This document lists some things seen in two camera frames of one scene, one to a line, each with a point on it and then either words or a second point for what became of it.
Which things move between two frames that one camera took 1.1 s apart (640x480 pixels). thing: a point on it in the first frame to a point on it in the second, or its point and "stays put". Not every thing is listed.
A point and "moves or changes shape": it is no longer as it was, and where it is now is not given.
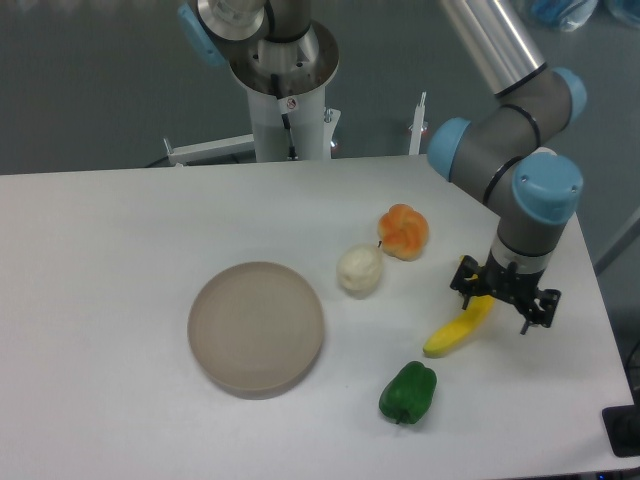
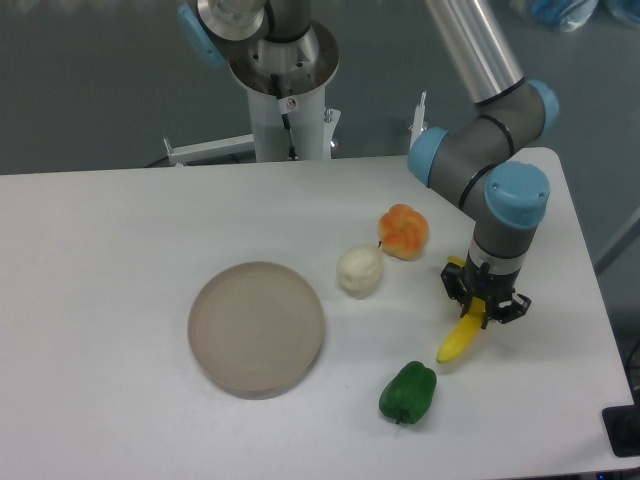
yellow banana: (447, 337) moves or changes shape
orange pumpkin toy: (403, 232) stays put
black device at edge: (623, 429) stays put
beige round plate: (256, 330) stays put
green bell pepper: (407, 396) stays put
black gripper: (518, 288) to (496, 290)
